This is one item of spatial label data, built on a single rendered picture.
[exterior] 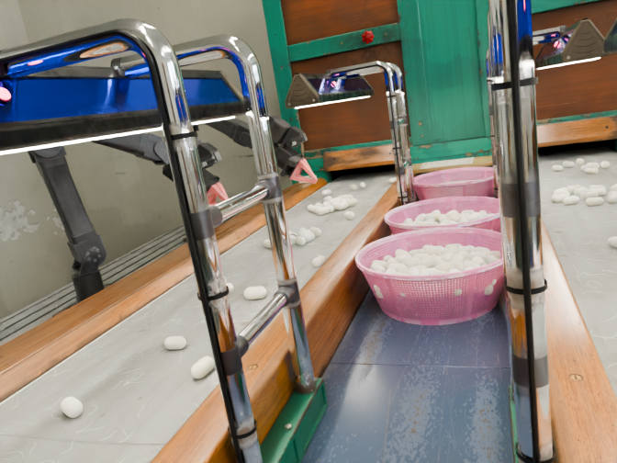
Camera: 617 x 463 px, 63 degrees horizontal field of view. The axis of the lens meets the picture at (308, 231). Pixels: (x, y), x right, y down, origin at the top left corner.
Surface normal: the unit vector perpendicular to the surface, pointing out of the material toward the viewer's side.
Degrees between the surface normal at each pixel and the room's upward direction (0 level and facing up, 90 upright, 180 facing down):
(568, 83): 90
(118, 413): 0
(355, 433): 0
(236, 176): 90
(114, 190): 90
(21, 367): 45
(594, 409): 0
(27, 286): 90
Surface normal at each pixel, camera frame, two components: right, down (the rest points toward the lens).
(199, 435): -0.15, -0.96
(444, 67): -0.32, 0.28
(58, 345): 0.55, -0.72
